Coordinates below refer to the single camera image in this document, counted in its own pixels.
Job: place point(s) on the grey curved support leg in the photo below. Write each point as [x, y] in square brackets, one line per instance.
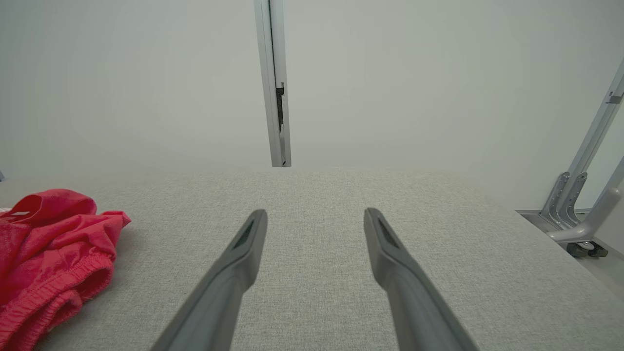
[597, 212]

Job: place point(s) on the black caster wheel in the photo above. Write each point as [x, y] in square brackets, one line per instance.
[587, 249]

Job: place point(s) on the grey slanted partition post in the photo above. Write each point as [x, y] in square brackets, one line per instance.
[585, 151]

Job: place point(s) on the red shorts elastic waistband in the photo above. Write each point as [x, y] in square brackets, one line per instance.
[53, 253]

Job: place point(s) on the grey metal partition post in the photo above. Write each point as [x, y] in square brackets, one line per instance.
[274, 83]

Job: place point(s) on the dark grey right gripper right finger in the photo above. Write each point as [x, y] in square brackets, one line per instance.
[404, 282]

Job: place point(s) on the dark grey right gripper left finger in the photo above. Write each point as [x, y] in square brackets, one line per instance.
[229, 278]

